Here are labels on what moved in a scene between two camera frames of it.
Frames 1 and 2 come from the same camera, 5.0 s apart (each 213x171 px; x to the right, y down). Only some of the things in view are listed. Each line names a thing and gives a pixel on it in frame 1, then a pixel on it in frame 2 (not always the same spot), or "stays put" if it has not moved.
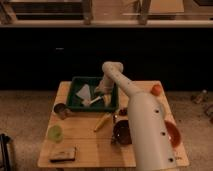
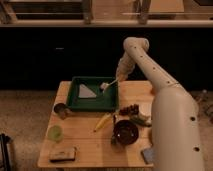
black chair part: (5, 161) stays put
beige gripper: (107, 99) to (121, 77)
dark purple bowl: (122, 133) stays put
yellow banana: (102, 120) stays put
